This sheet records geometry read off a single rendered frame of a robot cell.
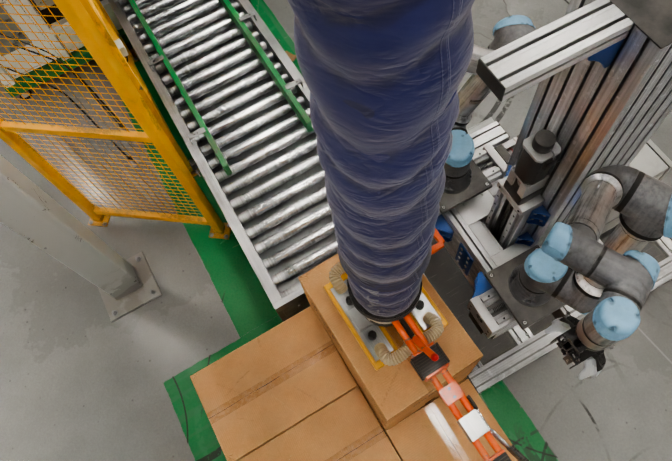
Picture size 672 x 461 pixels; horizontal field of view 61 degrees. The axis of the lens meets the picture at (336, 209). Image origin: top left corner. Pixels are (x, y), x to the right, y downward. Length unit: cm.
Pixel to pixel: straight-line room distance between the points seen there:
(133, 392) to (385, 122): 268
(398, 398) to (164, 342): 159
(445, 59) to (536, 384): 251
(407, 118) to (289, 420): 186
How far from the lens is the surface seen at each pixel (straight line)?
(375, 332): 191
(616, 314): 120
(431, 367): 180
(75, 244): 281
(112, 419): 327
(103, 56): 211
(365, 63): 66
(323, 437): 243
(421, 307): 194
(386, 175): 87
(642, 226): 162
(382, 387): 203
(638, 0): 141
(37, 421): 346
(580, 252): 125
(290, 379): 247
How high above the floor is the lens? 296
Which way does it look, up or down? 64 degrees down
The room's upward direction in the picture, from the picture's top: 11 degrees counter-clockwise
